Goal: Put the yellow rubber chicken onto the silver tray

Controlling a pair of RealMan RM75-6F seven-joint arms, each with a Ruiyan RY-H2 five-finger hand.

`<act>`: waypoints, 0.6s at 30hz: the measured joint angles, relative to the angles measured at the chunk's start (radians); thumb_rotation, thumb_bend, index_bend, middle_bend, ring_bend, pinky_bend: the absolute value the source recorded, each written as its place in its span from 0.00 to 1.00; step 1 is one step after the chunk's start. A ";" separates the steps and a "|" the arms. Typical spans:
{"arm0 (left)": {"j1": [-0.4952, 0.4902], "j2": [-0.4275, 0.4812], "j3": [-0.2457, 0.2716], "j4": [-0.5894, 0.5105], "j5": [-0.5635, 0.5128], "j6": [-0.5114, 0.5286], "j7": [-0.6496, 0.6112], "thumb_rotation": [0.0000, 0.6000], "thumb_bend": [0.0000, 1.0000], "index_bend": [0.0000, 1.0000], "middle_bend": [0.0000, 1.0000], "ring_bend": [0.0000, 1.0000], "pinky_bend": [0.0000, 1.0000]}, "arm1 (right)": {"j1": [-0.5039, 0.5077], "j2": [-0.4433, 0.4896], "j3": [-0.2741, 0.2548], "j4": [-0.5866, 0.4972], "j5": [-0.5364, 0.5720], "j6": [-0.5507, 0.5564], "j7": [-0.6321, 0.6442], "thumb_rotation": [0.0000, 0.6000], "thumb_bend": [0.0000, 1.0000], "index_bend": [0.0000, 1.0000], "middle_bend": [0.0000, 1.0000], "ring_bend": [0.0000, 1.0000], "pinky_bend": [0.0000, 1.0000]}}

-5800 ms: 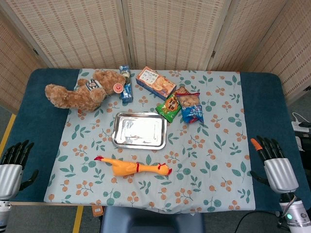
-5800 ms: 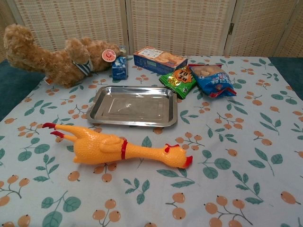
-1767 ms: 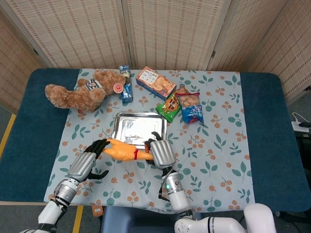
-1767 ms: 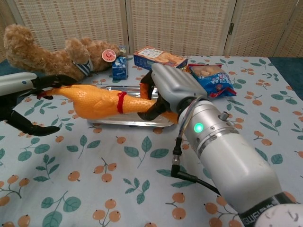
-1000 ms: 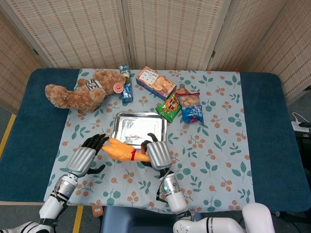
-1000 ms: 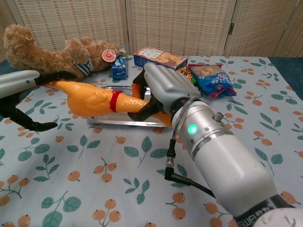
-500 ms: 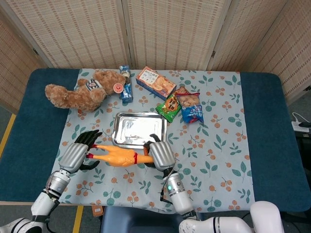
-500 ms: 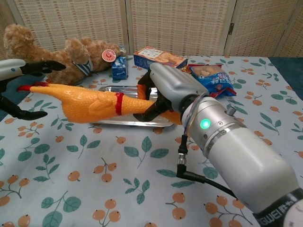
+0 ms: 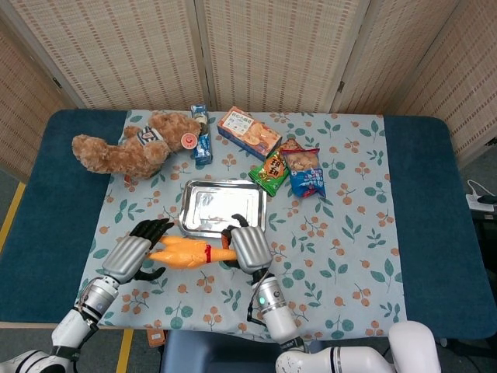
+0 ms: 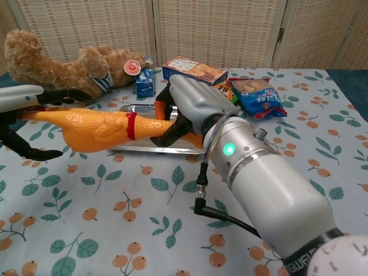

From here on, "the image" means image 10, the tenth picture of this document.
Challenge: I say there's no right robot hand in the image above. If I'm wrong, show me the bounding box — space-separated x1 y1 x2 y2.
149 74 240 148

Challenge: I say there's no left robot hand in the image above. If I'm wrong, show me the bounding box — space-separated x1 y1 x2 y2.
0 84 93 161

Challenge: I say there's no yellow rubber chicken toy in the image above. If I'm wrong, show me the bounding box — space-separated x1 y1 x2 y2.
17 105 205 156

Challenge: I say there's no stainless steel tray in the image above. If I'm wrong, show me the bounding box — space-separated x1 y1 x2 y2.
108 103 204 156

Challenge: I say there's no green snack packet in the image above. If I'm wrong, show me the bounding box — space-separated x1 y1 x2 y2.
212 81 239 106

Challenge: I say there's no blue orange biscuit box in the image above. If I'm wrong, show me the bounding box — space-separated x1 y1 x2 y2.
162 56 229 87

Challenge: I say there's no brown teddy bear plush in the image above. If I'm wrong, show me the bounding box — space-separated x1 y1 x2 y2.
3 28 149 98

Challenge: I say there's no blue milk carton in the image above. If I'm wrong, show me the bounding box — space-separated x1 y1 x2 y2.
135 54 156 98

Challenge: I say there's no blue snack bag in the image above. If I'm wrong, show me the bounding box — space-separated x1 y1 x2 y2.
229 76 288 120

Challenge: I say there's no woven folding screen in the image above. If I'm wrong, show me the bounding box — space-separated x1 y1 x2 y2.
0 0 368 76

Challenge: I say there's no red round hang tag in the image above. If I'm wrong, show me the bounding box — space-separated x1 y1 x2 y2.
123 59 141 76

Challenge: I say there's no floral leaf tablecloth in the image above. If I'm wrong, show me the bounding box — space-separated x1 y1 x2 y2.
0 66 368 276

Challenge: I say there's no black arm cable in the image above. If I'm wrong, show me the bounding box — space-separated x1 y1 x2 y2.
194 162 262 239

